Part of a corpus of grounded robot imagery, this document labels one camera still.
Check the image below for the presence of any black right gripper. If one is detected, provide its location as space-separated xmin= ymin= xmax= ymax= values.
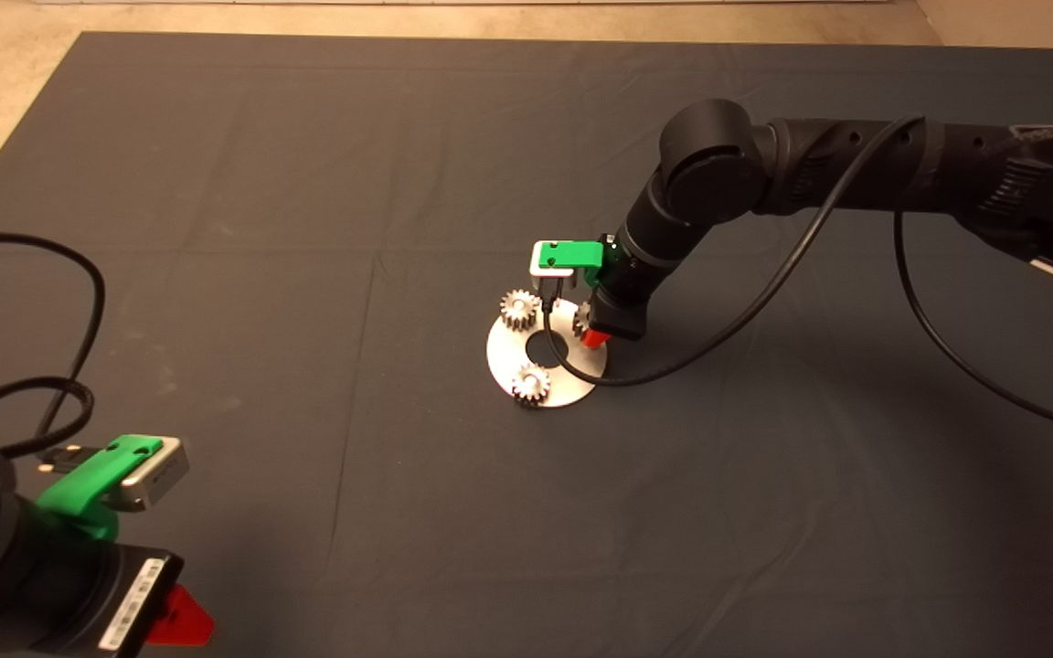
xmin=580 ymin=260 xmax=652 ymax=351

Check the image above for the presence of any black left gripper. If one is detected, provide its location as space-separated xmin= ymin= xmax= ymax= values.
xmin=33 ymin=546 xmax=215 ymax=655

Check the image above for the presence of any round metal carrier plate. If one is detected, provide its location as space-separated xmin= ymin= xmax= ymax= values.
xmin=487 ymin=297 xmax=610 ymax=409

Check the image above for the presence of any dark grey table cloth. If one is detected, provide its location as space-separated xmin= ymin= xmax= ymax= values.
xmin=0 ymin=32 xmax=1053 ymax=658

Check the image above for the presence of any thick black camera cable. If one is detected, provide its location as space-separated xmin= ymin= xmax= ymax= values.
xmin=540 ymin=114 xmax=1053 ymax=440

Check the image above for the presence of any green right camera mount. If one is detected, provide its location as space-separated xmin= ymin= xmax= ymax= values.
xmin=536 ymin=240 xmax=607 ymax=289

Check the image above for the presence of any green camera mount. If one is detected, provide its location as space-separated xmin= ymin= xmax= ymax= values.
xmin=36 ymin=435 xmax=165 ymax=540
xmin=536 ymin=240 xmax=607 ymax=289

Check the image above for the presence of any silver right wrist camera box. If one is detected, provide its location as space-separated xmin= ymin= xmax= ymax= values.
xmin=528 ymin=240 xmax=578 ymax=280

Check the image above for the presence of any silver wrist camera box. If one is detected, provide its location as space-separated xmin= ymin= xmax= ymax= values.
xmin=115 ymin=437 xmax=190 ymax=511
xmin=528 ymin=240 xmax=578 ymax=280

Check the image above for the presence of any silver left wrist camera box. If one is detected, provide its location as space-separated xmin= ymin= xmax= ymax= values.
xmin=115 ymin=437 xmax=190 ymax=511

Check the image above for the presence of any green left camera mount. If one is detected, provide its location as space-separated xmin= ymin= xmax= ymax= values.
xmin=36 ymin=435 xmax=165 ymax=540

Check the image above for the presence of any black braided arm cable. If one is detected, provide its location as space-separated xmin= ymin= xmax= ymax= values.
xmin=0 ymin=377 xmax=95 ymax=458

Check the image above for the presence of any thin black camera cable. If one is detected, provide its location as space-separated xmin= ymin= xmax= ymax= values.
xmin=0 ymin=233 xmax=107 ymax=458

